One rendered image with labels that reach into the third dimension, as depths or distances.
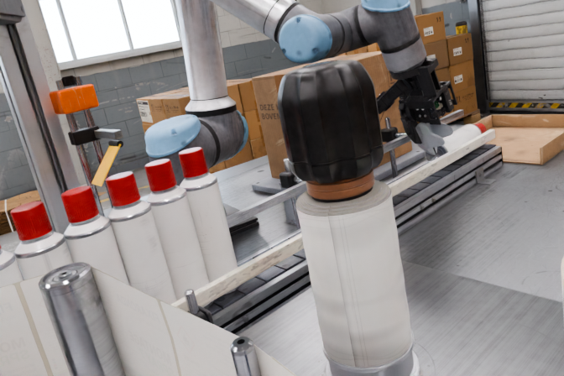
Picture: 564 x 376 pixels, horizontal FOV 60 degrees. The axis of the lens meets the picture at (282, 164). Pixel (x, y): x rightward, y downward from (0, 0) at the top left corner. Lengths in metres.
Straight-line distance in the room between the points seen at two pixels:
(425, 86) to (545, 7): 4.27
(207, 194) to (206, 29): 0.52
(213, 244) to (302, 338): 0.18
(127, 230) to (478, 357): 0.40
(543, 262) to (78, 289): 0.62
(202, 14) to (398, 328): 0.80
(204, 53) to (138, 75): 5.15
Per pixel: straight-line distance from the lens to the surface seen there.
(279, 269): 0.74
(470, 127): 1.18
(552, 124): 1.50
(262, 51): 6.92
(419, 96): 0.97
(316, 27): 0.79
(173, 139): 0.99
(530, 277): 0.76
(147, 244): 0.61
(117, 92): 6.15
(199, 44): 1.09
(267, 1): 0.85
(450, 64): 4.86
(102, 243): 0.59
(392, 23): 0.90
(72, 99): 0.66
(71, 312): 0.40
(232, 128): 1.11
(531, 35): 5.28
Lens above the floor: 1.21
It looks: 14 degrees down
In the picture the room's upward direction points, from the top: 11 degrees counter-clockwise
